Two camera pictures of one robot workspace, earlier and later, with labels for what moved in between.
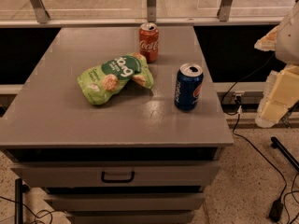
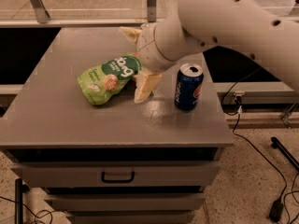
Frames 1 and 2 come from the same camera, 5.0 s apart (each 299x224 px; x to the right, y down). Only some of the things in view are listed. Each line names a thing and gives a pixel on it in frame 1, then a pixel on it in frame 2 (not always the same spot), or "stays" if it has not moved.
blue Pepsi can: x=188 y=87 stays
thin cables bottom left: x=36 y=215 stays
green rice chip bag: x=100 y=82 stays
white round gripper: x=289 y=37 → x=149 y=50
